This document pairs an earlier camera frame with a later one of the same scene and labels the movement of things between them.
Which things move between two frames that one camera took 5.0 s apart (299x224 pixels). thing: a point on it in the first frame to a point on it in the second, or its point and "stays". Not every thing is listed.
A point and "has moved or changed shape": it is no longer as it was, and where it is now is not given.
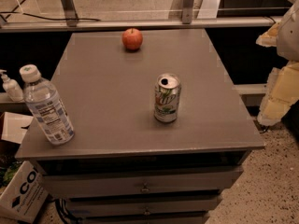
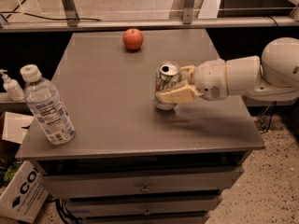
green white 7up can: x=167 y=97 has moved or changed shape
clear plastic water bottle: x=41 y=97 stays
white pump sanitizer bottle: x=12 y=88 stays
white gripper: x=289 y=36 to x=209 y=78
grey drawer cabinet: x=162 y=133 stays
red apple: x=132 y=39 stays
